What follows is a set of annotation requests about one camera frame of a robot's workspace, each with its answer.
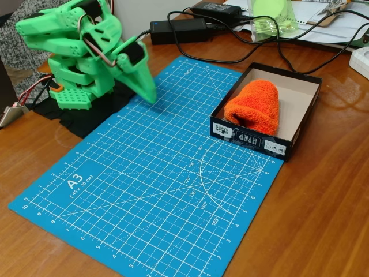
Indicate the black cardboard box tray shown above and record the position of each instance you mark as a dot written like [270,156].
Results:
[299,115]

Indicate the metal binder clip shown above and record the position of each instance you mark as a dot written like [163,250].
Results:
[334,8]

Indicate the blue A3 cutting mat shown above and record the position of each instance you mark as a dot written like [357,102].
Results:
[144,187]

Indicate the white round plastic device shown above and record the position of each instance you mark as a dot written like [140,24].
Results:
[360,62]

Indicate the grey speckled fabric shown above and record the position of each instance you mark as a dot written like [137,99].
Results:
[11,57]

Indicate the clear plastic bag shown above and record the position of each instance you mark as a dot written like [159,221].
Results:
[274,31]

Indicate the green 3D-printed robot arm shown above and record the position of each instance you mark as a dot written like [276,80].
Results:
[72,99]

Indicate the green plastic container lid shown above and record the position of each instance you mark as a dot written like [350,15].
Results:
[269,8]

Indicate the large black power adapter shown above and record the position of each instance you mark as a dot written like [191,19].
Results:
[187,31]

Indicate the white paper sheets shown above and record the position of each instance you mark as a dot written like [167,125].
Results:
[317,31]

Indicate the brown clipboard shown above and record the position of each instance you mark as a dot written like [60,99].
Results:
[324,20]

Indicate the silver controller board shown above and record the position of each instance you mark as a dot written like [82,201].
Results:
[10,115]

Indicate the orange fuzzy sock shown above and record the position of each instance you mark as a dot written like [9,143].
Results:
[256,106]

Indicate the slim black power adapter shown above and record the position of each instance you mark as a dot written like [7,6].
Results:
[216,8]

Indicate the black cloth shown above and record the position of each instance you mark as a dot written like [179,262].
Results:
[83,122]

